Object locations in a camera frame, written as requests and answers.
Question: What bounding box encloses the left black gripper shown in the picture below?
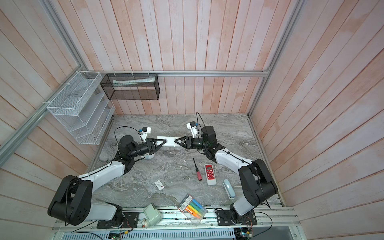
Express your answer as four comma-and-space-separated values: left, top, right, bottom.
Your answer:
129, 138, 167, 158

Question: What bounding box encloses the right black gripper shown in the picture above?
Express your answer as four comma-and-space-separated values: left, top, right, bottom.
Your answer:
176, 136, 209, 151

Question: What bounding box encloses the red handled screwdriver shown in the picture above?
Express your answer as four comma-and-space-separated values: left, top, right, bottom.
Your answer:
193, 158, 202, 181

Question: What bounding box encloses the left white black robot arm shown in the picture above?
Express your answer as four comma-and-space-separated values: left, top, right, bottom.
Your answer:
48, 135, 167, 228

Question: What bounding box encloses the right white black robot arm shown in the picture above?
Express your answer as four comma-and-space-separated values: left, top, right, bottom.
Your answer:
175, 126, 278, 221

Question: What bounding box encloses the red white remote control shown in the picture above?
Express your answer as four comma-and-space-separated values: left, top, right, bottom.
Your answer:
205, 164, 217, 186

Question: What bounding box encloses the white round alarm clock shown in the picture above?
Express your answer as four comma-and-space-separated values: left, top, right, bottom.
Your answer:
144, 154, 155, 160

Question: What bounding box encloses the small white card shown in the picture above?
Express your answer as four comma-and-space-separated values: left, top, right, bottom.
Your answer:
155, 180, 165, 191

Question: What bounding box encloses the pale green square device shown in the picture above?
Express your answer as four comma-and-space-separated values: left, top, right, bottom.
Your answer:
142, 204, 162, 228

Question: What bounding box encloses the clear box of markers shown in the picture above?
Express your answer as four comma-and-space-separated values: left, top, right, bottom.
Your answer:
178, 194, 208, 226

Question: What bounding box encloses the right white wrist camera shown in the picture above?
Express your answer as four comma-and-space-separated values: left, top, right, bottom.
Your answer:
187, 121, 199, 138

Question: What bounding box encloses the black wire mesh basket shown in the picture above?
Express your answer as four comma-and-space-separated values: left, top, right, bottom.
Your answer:
101, 73, 161, 101

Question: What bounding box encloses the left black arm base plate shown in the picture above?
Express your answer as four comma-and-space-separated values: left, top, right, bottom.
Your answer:
97, 212, 139, 229

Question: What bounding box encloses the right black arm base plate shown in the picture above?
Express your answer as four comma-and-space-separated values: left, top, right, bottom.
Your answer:
215, 208, 257, 226

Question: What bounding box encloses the white wire mesh shelf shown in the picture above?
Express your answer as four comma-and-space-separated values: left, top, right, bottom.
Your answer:
47, 71, 115, 145

